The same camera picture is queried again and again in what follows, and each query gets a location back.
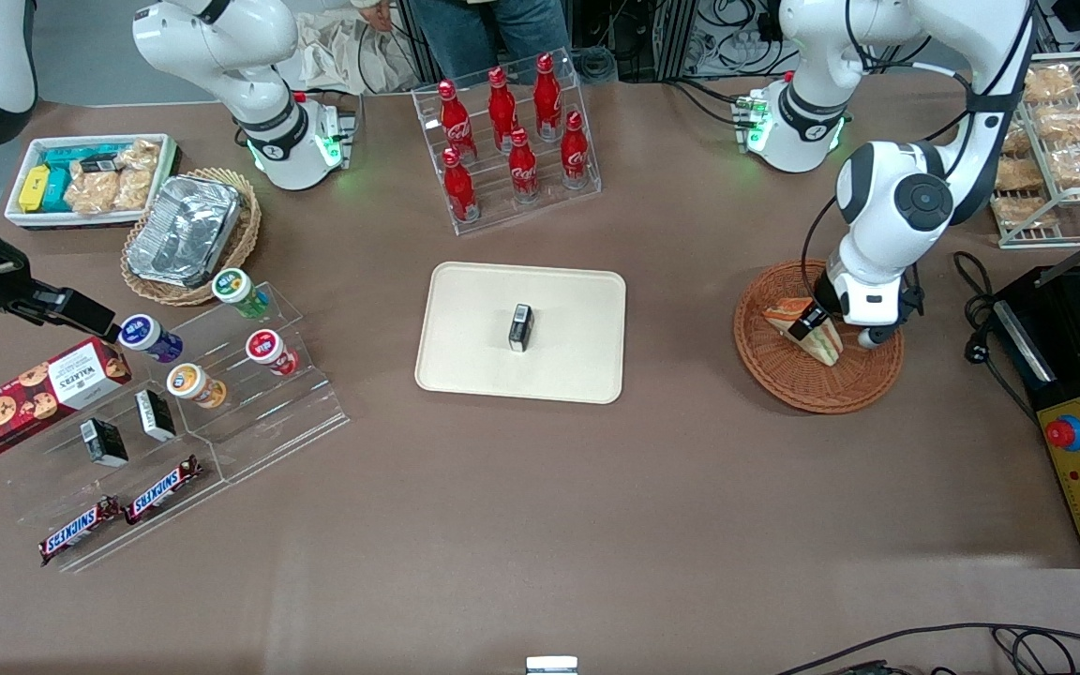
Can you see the short teal box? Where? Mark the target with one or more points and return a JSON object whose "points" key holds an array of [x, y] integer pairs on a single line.
{"points": [[56, 192]]}

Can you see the Snickers chocolate bar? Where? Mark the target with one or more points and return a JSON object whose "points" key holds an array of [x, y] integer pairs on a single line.
{"points": [[79, 532], [163, 489]]}

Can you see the clear acrylic bottle rack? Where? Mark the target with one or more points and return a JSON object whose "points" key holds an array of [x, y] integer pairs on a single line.
{"points": [[493, 214]]}

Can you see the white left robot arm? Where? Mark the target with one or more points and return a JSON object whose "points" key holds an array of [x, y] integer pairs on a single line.
{"points": [[812, 47]]}

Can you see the clear acrylic stepped stand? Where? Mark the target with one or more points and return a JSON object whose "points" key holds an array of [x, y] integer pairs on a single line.
{"points": [[52, 487], [287, 422]]}

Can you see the small black carton box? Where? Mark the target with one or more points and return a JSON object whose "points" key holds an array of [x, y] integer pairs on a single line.
{"points": [[156, 415], [521, 328], [104, 442]]}

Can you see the yellow small box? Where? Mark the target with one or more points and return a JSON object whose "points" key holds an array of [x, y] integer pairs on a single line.
{"points": [[34, 187]]}

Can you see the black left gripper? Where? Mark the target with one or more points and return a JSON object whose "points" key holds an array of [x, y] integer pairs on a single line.
{"points": [[825, 298]]}

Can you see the small white device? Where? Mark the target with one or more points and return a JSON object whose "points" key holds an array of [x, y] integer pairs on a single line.
{"points": [[551, 666]]}

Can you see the cream rectangular tray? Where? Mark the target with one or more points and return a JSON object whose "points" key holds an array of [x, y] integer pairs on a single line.
{"points": [[474, 319]]}

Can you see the clear bag of crackers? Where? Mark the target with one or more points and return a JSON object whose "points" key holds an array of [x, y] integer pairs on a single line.
{"points": [[92, 192], [137, 178]]}

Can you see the triangular toy sandwich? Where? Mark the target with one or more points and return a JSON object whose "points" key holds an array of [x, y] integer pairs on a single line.
{"points": [[826, 352]]}

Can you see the beige crumpled paper bag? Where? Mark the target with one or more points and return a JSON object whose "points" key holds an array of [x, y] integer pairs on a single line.
{"points": [[343, 52]]}

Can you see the person in blue jeans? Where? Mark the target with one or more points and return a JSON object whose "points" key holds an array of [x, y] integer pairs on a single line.
{"points": [[484, 37]]}

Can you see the dark round object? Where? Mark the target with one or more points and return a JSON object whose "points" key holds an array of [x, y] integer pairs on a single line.
{"points": [[596, 66]]}

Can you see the orange snack cup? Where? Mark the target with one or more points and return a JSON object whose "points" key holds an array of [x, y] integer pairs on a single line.
{"points": [[193, 384]]}

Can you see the red Walkers cookie box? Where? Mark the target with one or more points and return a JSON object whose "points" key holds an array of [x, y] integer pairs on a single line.
{"points": [[34, 398]]}

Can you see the black aluminium frame post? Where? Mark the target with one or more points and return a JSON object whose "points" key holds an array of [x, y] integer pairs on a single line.
{"points": [[676, 37]]}

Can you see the red lid snack cup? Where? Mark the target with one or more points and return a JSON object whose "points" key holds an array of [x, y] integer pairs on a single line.
{"points": [[268, 352]]}

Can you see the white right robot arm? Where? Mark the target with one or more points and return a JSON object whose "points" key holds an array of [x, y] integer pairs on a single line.
{"points": [[212, 56]]}

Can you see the green lid snack cup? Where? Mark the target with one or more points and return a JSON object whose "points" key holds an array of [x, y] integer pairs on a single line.
{"points": [[238, 291]]}

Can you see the blue lid snack cup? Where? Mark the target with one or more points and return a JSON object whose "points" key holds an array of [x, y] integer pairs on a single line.
{"points": [[148, 337]]}

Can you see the white plastic bin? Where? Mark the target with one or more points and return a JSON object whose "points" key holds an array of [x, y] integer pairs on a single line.
{"points": [[24, 217]]}

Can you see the oval tan wicker basket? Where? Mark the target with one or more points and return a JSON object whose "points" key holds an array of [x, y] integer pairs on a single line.
{"points": [[245, 234]]}

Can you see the long teal box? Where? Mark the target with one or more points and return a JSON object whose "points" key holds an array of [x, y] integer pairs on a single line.
{"points": [[71, 153]]}

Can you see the red cola bottle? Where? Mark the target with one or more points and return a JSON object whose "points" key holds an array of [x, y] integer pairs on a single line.
{"points": [[547, 98], [456, 127], [523, 169], [576, 155], [502, 112], [460, 192]]}

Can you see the aluminium foil tray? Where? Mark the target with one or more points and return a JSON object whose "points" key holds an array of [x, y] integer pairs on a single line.
{"points": [[186, 230]]}

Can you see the round brown wicker basket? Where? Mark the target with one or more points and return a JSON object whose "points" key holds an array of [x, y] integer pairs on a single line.
{"points": [[784, 384]]}

